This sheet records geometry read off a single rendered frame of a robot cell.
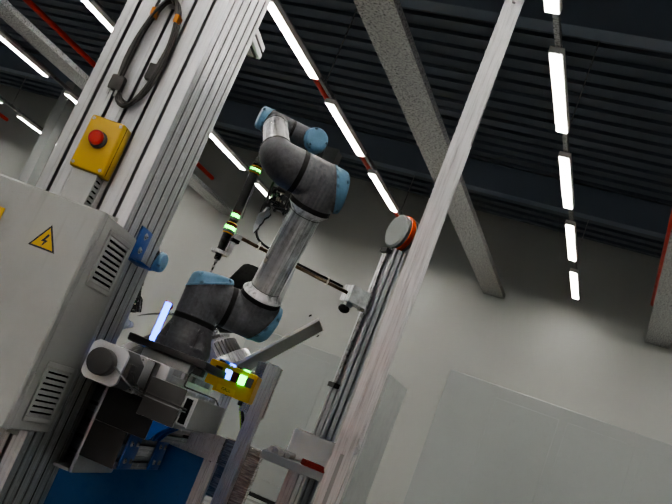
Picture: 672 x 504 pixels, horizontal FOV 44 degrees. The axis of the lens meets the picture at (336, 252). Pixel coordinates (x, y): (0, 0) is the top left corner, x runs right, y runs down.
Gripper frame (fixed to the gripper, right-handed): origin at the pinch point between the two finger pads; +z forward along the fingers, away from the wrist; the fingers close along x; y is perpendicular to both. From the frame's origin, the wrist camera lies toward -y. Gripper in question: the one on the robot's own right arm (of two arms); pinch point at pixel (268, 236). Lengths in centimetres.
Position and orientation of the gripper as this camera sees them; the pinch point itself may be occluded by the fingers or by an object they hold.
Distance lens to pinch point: 258.0
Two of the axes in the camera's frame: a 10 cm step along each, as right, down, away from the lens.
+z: -3.6, 9.1, -2.1
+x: 9.3, 3.5, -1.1
